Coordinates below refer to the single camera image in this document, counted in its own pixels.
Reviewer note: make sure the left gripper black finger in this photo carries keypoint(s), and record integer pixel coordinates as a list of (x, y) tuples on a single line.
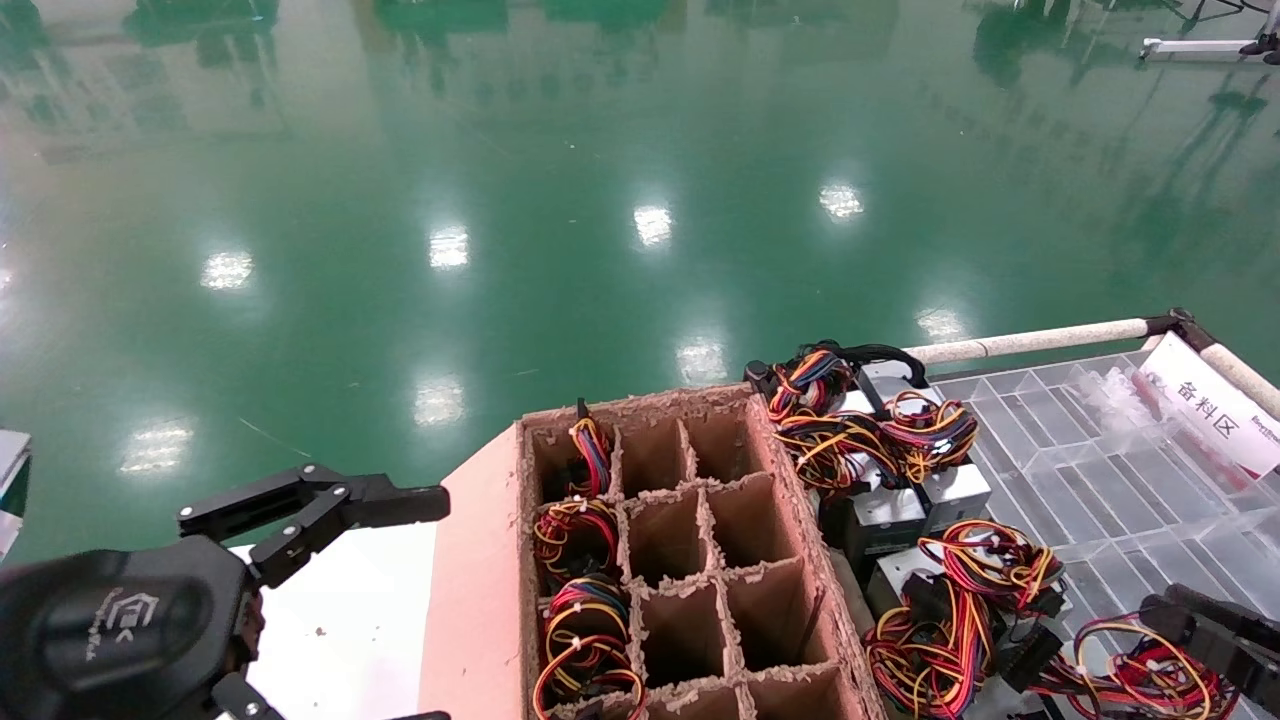
[(330, 497), (240, 700)]

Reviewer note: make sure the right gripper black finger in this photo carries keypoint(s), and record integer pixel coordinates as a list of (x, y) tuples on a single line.
[(1220, 630)]

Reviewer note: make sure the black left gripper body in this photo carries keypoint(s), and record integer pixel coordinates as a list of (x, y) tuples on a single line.
[(100, 630)]

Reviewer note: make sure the cardboard box with dividers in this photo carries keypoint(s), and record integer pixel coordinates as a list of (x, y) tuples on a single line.
[(480, 600)]

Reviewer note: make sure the white grey edge object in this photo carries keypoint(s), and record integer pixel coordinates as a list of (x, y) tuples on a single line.
[(12, 470)]

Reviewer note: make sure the clear plastic organizer tray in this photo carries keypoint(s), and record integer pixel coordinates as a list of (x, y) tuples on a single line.
[(1100, 480)]

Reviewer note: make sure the white sign with Chinese text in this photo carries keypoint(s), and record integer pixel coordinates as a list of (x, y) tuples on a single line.
[(1200, 400)]

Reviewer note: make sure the clear plastic parts bag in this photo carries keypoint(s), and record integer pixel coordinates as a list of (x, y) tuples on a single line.
[(1120, 400)]

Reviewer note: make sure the black pipe connector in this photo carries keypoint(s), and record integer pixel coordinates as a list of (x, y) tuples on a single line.
[(1180, 325)]

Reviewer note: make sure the black floor foot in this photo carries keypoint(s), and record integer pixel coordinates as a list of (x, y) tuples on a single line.
[(1268, 45)]

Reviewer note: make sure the white frame pipe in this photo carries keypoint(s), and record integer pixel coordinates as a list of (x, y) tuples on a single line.
[(1040, 338), (1245, 375)]

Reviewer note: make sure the white floor frame bar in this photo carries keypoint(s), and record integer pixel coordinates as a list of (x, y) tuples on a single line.
[(1190, 47)]

